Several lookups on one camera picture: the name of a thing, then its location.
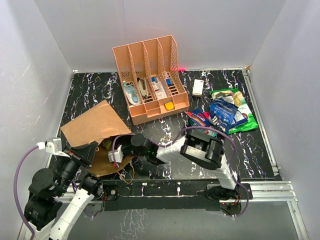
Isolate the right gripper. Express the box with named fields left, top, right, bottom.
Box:
left=112, top=133, right=148, bottom=158

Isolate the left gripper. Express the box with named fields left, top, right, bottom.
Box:
left=55, top=140, right=99, bottom=195

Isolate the brown paper bag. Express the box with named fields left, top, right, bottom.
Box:
left=60, top=100, right=134, bottom=177

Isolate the blue biscuit pack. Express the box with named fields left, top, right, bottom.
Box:
left=184, top=108, right=213, bottom=128

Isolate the red green candy pack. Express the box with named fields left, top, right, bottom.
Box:
left=204, top=126, right=220, bottom=137

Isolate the red snack pack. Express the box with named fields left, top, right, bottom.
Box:
left=203, top=112, right=211, bottom=120

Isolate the dark blue vinegar chips bag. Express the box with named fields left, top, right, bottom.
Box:
left=209, top=99, right=238, bottom=135

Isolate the green Chuba chips bag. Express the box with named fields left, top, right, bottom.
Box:
left=210, top=88, right=259, bottom=135

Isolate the yellow green snack pack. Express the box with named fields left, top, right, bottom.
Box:
left=101, top=137, right=114, bottom=150

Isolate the blue snack pouch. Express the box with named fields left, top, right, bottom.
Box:
left=221, top=94, right=248, bottom=127

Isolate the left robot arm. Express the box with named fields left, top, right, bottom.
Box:
left=19, top=138, right=104, bottom=240

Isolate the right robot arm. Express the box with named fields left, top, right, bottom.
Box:
left=112, top=127, right=241, bottom=200

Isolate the blue correction tape pack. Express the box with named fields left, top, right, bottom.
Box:
left=123, top=81, right=141, bottom=106

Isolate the yellow sticky tape dispenser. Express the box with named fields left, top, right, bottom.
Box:
left=164, top=101, right=175, bottom=111

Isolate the white ruler set pack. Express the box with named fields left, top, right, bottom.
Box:
left=151, top=75, right=168, bottom=100

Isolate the silver stapler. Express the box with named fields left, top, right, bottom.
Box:
left=137, top=77, right=149, bottom=100

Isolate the blue eraser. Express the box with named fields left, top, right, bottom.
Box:
left=166, top=78, right=173, bottom=87

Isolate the pink desk organizer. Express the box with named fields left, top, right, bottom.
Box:
left=112, top=35, right=190, bottom=125

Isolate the white small box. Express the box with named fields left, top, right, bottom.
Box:
left=192, top=79, right=204, bottom=97

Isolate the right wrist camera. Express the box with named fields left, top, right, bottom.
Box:
left=108, top=144, right=124, bottom=169

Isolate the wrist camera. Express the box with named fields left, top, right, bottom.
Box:
left=36, top=137, right=69, bottom=158
left=108, top=144, right=124, bottom=169

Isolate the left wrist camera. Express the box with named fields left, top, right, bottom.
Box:
left=36, top=137, right=69, bottom=158

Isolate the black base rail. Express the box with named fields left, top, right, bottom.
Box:
left=49, top=178, right=296, bottom=213

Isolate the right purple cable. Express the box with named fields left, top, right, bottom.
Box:
left=111, top=126, right=250, bottom=218

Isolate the purple cable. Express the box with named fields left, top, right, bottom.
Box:
left=13, top=146, right=40, bottom=240
left=111, top=126, right=250, bottom=218

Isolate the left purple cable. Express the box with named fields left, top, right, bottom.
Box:
left=13, top=146, right=40, bottom=240

